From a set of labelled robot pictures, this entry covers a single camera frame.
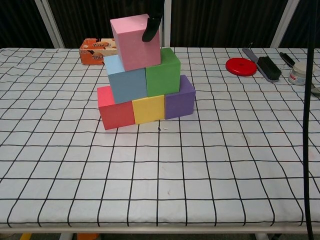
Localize orange wafer snack box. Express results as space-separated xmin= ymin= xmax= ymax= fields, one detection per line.
xmin=79 ymin=37 xmax=119 ymax=66

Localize white black-checked tablecloth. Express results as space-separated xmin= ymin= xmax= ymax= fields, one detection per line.
xmin=0 ymin=46 xmax=320 ymax=228

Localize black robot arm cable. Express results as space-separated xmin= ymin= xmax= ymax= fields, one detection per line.
xmin=301 ymin=0 xmax=317 ymax=240

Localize small white jar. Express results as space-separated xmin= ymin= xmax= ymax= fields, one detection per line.
xmin=287 ymin=61 xmax=315 ymax=87

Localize pink foam cube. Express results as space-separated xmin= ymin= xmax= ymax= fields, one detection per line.
xmin=110 ymin=14 xmax=162 ymax=72

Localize red foam cube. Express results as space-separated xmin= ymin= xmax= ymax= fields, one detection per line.
xmin=97 ymin=85 xmax=137 ymax=131

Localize yellow foam cube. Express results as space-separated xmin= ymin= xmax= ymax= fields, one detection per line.
xmin=131 ymin=94 xmax=166 ymax=125

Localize white frame post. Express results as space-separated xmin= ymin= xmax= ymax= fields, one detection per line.
xmin=34 ymin=0 xmax=66 ymax=49
xmin=153 ymin=0 xmax=171 ymax=49
xmin=270 ymin=0 xmax=300 ymax=48

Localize dark pleated curtain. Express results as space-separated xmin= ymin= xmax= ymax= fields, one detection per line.
xmin=48 ymin=0 xmax=156 ymax=48
xmin=169 ymin=0 xmax=288 ymax=48
xmin=279 ymin=0 xmax=320 ymax=49
xmin=0 ymin=0 xmax=55 ymax=49

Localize red round disc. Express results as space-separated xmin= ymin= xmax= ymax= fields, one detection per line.
xmin=225 ymin=57 xmax=258 ymax=77

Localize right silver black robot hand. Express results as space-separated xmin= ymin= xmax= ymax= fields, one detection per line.
xmin=141 ymin=14 xmax=164 ymax=43

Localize purple foam cube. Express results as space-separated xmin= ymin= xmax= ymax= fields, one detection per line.
xmin=164 ymin=74 xmax=196 ymax=120

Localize green foam cube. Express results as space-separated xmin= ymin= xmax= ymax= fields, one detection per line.
xmin=144 ymin=47 xmax=182 ymax=98

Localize light blue foam cube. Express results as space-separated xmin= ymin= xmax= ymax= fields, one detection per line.
xmin=103 ymin=54 xmax=148 ymax=105

